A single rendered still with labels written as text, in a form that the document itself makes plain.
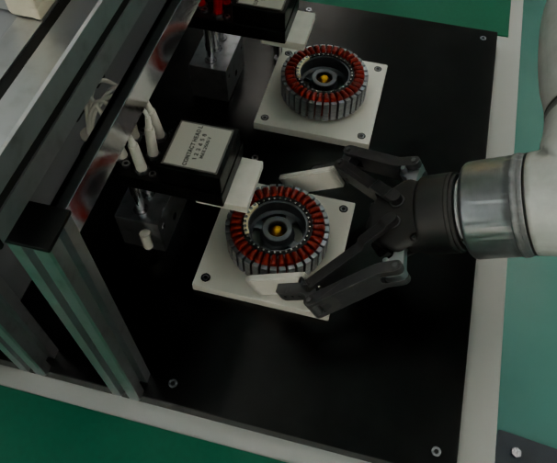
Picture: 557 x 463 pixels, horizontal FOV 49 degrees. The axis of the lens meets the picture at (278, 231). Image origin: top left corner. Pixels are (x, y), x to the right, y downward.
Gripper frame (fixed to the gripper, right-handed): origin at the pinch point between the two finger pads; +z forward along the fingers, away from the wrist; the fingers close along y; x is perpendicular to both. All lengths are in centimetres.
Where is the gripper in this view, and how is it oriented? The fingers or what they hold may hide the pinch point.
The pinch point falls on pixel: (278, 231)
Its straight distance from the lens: 66.3
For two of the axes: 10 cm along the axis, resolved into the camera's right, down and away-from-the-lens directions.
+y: 2.5, -8.1, 5.3
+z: -8.4, 0.9, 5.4
